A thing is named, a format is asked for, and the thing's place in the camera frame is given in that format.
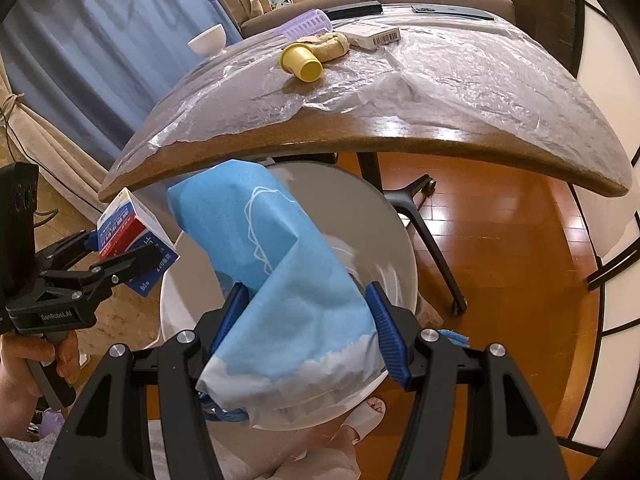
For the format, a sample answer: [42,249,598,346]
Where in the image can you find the beige crumpled cloth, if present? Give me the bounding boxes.
[300,31,350,63]

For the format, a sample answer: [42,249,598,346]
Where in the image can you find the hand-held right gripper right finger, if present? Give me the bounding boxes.
[364,282,571,480]

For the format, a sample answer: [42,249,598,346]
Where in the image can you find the white slipper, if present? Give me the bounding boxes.
[340,397,388,443]

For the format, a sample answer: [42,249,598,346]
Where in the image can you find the white and blue box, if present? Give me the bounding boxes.
[96,187,180,297]

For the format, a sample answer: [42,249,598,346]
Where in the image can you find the person's beige trouser leg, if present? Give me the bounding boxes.
[270,425,361,480]

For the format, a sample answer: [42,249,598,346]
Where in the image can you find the white ceramic footed bowl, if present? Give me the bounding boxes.
[187,24,227,57]

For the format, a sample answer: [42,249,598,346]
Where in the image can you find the purple cloth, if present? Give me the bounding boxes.
[40,407,67,436]

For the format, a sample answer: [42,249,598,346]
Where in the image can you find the clear plastic table cover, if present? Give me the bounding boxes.
[112,2,631,201]

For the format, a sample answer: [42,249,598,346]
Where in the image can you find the white barcode box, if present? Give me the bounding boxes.
[342,24,402,51]

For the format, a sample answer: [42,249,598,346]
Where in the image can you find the black wheeled base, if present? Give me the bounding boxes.
[320,152,468,316]

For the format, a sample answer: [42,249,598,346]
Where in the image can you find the blue curtain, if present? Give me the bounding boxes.
[0,0,241,181]

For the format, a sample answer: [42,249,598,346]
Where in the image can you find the black remote control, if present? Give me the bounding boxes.
[322,2,383,21]

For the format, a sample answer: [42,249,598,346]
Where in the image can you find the blue drawstring bag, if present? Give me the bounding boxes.
[166,159,388,431]

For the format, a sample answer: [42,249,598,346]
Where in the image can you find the person's left hand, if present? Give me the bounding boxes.
[0,331,82,411]

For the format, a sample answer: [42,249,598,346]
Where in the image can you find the tied beige curtain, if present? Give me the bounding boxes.
[0,60,131,221]

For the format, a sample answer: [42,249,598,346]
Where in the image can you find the person's grey clothing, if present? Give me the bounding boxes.
[0,435,57,480]

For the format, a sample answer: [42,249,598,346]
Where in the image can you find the purple hair roller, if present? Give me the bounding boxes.
[280,9,333,41]

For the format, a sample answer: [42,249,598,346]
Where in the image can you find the white round trash bin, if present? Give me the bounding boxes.
[159,160,418,433]

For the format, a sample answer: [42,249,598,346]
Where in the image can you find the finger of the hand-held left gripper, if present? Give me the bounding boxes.
[40,245,163,306]
[35,230,101,273]

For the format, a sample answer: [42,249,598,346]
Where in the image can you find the black framed sliding screen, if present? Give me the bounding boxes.
[565,0,640,461]

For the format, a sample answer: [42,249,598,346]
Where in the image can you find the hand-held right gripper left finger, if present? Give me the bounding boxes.
[42,282,251,480]

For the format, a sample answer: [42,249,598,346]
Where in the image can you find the yellow plastic cup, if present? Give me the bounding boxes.
[279,42,323,83]

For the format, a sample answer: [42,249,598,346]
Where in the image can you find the dark smartphone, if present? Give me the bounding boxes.
[411,4,496,22]

